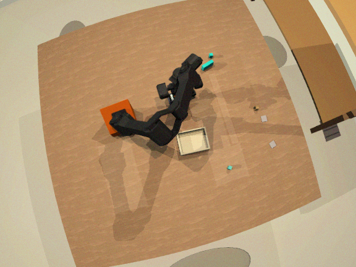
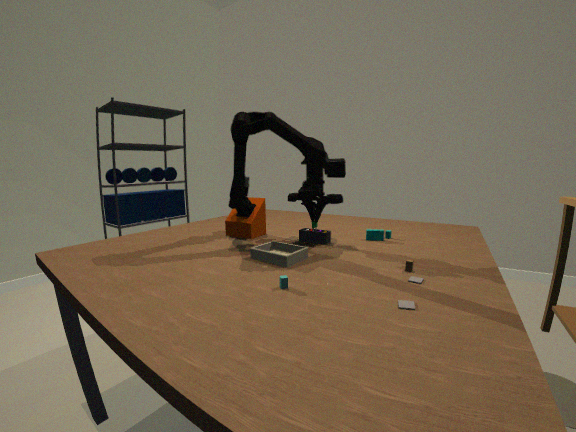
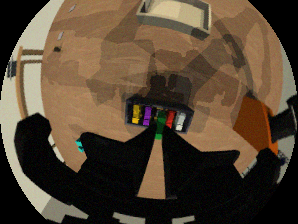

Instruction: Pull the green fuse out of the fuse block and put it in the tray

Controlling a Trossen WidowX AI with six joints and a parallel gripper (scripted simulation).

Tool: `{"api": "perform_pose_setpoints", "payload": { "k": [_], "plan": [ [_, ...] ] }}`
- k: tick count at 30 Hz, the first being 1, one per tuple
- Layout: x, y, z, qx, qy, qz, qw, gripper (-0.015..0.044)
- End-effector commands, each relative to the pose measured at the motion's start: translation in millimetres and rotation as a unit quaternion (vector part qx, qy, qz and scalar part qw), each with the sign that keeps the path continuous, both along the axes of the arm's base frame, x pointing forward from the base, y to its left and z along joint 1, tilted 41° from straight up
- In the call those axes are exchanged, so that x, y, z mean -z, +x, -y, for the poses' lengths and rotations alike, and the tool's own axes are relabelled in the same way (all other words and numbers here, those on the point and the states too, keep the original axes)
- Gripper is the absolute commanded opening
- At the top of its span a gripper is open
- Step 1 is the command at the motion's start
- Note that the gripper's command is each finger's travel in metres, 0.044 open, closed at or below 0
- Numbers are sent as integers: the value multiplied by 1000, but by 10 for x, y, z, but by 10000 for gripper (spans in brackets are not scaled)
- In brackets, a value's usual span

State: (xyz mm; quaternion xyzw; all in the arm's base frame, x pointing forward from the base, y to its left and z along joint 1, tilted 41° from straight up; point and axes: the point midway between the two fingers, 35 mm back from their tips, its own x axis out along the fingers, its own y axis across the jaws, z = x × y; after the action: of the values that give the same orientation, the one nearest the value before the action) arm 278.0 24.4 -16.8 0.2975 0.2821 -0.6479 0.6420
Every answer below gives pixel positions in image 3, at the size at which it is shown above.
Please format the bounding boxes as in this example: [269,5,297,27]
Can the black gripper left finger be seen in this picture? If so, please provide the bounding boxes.
[80,124,157,196]

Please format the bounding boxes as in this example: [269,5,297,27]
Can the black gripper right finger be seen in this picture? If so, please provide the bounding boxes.
[161,125,241,200]

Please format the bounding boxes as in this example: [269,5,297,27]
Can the red fuse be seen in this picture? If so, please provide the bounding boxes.
[165,109,176,127]

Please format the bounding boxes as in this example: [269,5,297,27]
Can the teal rectangular block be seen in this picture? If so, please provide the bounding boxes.
[76,137,82,147]

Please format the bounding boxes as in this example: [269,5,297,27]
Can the green fuse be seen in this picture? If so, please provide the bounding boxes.
[156,109,166,140]

